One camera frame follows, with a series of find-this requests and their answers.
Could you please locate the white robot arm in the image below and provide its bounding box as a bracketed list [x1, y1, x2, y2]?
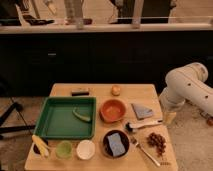
[159, 62, 213, 125]

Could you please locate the red orange bowl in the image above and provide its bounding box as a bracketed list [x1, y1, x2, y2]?
[99, 99, 126, 123]

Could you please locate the dark bowl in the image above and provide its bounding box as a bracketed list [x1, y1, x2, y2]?
[102, 130, 130, 158]

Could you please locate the white small bowl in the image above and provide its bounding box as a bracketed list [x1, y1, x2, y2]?
[76, 140, 95, 160]

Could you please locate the brown grape bunch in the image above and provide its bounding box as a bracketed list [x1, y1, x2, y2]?
[147, 132, 166, 156]

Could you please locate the grey blue folded cloth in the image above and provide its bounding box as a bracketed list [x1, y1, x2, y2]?
[131, 103, 154, 120]

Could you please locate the small orange fruit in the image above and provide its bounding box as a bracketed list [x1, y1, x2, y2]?
[111, 85, 121, 96]

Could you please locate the blue sponge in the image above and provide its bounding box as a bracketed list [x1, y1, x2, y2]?
[107, 133, 126, 157]

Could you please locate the green small cup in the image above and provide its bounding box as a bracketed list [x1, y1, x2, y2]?
[55, 140, 72, 159]

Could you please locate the green plastic tray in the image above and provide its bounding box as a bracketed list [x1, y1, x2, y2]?
[34, 97, 96, 140]

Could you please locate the yellow corn cob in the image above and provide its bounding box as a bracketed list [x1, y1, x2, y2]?
[32, 135, 50, 157]

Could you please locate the dark purple eggplant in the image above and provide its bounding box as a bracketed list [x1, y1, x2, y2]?
[33, 139, 48, 155]

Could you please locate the black chair base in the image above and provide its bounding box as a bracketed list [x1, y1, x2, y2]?
[0, 98, 39, 140]

